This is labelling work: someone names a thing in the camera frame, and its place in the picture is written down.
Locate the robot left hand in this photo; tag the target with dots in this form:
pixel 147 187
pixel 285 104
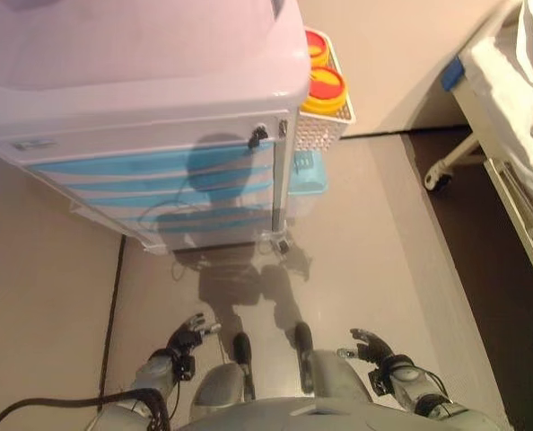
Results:
pixel 186 339

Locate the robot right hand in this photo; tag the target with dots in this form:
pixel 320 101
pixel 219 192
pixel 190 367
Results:
pixel 374 348

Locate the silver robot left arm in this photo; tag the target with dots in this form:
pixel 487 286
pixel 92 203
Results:
pixel 154 377

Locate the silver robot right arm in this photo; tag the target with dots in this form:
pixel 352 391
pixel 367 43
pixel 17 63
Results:
pixel 421 390

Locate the blue front cart drawer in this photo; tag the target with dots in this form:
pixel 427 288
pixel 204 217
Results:
pixel 172 198
pixel 127 165
pixel 159 183

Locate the white cart drawer with label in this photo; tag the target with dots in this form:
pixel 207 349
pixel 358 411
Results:
pixel 127 139

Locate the robot right leg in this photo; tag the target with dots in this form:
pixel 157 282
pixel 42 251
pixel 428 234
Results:
pixel 325 372

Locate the robot leg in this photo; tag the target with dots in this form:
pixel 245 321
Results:
pixel 221 386
pixel 325 372

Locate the robot left leg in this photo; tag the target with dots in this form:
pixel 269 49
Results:
pixel 221 386

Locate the grey robot torso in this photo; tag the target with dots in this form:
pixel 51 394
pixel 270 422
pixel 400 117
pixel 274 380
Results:
pixel 302 415

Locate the cart caster wheel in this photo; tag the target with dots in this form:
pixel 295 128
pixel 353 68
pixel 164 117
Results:
pixel 282 243

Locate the light blue plastic bin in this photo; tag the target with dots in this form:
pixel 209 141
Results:
pixel 309 182

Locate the bed caster wheel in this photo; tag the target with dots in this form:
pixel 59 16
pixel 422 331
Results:
pixel 439 178

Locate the black cart lock key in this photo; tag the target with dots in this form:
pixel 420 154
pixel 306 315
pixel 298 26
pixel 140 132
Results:
pixel 257 134

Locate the white perforated side basket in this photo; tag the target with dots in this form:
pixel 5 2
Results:
pixel 313 132

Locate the yellow sharps container red lid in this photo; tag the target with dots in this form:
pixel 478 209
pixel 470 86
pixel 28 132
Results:
pixel 325 90
pixel 317 47

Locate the blue bed corner bumper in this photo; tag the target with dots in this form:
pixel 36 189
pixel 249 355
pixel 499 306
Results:
pixel 453 74

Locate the white medical cart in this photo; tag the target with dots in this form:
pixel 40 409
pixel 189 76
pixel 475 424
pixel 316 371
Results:
pixel 136 54

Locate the white hospital bed frame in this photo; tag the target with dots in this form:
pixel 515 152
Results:
pixel 486 103

